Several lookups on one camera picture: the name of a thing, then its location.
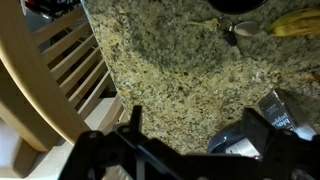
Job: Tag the black pepper box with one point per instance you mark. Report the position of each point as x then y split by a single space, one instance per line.
276 113

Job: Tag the wooden slat-back chair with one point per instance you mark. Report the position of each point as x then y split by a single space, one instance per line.
30 86

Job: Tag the black mug with yellow logo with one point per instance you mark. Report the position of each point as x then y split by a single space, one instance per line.
236 5

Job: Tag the metal spoon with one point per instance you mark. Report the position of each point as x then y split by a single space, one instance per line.
246 28

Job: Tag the yellow banana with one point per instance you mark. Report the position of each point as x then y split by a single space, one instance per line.
296 23

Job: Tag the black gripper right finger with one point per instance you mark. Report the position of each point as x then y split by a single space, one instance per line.
255 128

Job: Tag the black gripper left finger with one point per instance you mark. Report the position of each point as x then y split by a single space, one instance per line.
136 118

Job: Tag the bunch of keys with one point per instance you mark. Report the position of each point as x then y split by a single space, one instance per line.
230 36

